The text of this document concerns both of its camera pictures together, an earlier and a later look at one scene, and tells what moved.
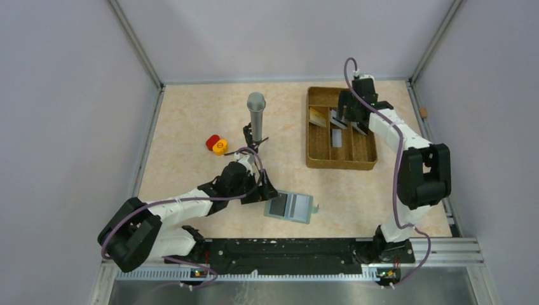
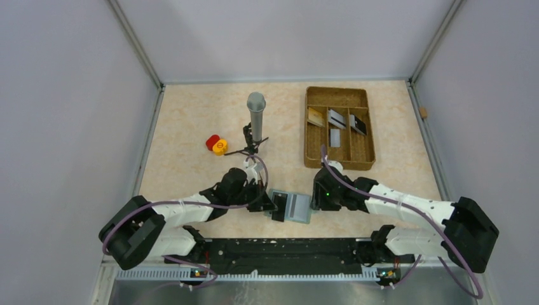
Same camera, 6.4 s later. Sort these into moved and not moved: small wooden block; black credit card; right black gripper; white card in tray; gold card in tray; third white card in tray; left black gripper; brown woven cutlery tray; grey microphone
Moved: right black gripper; black credit card; left black gripper
Not moved: white card in tray; small wooden block; gold card in tray; third white card in tray; brown woven cutlery tray; grey microphone
